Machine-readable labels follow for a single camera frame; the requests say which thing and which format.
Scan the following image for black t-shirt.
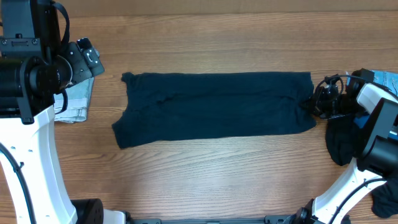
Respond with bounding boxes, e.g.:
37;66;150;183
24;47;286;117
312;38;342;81
112;72;316;149

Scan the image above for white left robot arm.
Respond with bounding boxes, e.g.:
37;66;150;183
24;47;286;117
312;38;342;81
1;38;128;223

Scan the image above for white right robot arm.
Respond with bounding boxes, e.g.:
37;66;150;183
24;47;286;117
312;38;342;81
285;83;397;223

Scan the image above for folded light blue jeans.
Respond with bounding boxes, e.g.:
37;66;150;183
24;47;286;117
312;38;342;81
53;46;101;124

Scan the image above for dark blue garment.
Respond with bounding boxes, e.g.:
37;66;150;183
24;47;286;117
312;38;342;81
354;113;397;140

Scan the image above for black garment in pile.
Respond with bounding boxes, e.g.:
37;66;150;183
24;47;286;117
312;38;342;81
325;116;397;218

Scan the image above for blue denim jeans pile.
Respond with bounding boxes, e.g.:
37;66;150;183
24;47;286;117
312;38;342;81
345;70;398;97

